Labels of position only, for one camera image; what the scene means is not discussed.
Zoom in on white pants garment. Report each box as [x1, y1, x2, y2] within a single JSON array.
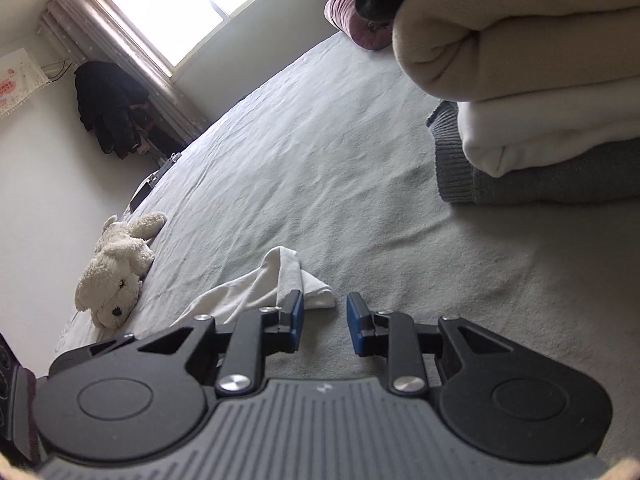
[[170, 246, 336, 326]]

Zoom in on dark hanging clothes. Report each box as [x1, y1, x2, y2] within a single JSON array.
[[74, 61, 149, 158]]

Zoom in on white plush dog toy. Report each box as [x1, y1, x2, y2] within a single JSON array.
[[75, 211, 167, 330]]

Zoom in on grey bed sheet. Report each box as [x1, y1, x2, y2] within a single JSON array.
[[54, 29, 640, 466]]

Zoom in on black tablet on bed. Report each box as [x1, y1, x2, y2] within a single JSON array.
[[128, 177, 153, 212]]

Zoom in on pink folded quilt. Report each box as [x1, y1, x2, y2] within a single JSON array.
[[324, 0, 393, 51]]

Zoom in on grey window curtain left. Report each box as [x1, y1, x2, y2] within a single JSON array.
[[38, 0, 210, 143]]

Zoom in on black multi-lens camera box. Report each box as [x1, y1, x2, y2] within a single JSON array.
[[1, 337, 40, 465]]

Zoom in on white paper wall poster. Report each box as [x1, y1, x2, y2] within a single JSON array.
[[0, 48, 50, 117]]

